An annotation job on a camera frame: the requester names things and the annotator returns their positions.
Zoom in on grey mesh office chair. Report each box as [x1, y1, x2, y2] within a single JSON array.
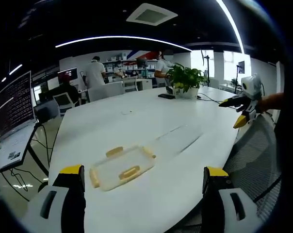
[[223, 113, 284, 220]]

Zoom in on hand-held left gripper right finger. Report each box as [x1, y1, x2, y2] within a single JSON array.
[[201, 166, 264, 233]]

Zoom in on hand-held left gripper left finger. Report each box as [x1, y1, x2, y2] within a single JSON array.
[[22, 164, 87, 233]]

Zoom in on black floor cables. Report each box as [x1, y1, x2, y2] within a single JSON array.
[[0, 122, 55, 202]]

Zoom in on square ceiling vent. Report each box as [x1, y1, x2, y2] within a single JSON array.
[[126, 2, 179, 27]]

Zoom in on long ceiling light strip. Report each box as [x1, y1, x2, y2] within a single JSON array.
[[215, 0, 246, 54]]

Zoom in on clear container lid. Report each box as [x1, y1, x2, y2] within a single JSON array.
[[89, 145, 157, 193]]

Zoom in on potted green plant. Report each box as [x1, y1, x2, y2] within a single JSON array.
[[165, 62, 208, 99]]

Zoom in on desktop monitor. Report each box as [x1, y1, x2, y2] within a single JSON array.
[[57, 67, 78, 80]]

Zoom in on black cable on table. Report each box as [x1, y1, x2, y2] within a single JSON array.
[[196, 95, 220, 103]]

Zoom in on white office chair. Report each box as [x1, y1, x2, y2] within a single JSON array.
[[52, 93, 76, 117], [87, 81, 126, 102]]

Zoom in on shelf with storage boxes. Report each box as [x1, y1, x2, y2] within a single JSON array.
[[102, 51, 160, 79]]

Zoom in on curved ceiling light strip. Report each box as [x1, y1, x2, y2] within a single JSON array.
[[55, 35, 193, 52]]

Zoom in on black tripod stand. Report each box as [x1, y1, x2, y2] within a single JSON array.
[[200, 49, 211, 86]]

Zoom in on open laptop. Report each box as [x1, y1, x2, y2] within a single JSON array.
[[0, 70, 38, 176]]

